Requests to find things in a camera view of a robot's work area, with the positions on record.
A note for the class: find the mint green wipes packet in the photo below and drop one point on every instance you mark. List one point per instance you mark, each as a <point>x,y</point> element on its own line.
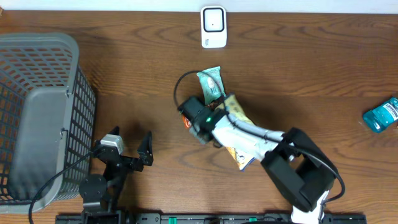
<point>211,84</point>

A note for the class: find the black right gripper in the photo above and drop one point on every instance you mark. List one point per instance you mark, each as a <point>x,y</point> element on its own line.
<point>193,130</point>

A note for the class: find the grey plastic mesh basket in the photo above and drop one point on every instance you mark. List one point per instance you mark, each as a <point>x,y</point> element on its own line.
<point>47,119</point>

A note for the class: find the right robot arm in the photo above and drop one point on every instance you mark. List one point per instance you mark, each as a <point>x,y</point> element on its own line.
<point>296,165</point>

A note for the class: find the teal mouthwash bottle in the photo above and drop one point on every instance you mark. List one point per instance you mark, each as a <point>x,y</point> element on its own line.
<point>380,118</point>

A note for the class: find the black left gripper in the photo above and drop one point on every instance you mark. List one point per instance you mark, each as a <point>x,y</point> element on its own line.
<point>145,157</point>

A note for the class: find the white barcode scanner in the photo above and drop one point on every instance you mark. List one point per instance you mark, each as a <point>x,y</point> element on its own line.
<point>213,27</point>

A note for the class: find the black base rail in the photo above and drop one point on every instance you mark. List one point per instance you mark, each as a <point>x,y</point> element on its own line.
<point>156,218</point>

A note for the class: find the red chocolate bar wrapper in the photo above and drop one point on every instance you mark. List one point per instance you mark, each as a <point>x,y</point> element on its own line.
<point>186,122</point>

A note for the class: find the yellow snack chip bag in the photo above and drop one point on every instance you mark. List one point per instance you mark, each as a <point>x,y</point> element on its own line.
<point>232,105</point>

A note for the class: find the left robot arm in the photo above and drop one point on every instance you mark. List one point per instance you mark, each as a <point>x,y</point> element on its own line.
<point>101,192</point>

